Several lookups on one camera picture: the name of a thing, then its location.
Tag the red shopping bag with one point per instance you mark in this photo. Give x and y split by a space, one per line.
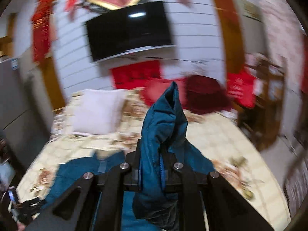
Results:
240 88

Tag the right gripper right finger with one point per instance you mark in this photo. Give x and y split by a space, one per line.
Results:
208 201

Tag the dark red velvet cushion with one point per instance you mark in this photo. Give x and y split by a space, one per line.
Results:
205 95

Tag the white square pillow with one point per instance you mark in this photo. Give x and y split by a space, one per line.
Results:
99 112

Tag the grey refrigerator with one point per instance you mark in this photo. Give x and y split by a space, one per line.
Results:
21 123

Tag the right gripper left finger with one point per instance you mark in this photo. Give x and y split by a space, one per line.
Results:
93 202

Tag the red tasselled wall hanging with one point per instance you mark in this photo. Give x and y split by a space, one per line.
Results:
42 35

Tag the red calligraphy banner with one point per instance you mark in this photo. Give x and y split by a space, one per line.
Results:
135 75

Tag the wooden chair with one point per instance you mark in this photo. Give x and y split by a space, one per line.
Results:
261 124

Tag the red heart-shaped cushion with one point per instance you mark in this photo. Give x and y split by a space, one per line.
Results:
154 88

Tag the floral cream bed sheet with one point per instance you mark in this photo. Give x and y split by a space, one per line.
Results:
214 135

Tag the wall-mounted black television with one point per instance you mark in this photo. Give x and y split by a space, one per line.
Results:
128 30

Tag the teal down puffer jacket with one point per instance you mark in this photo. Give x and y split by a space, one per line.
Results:
163 130

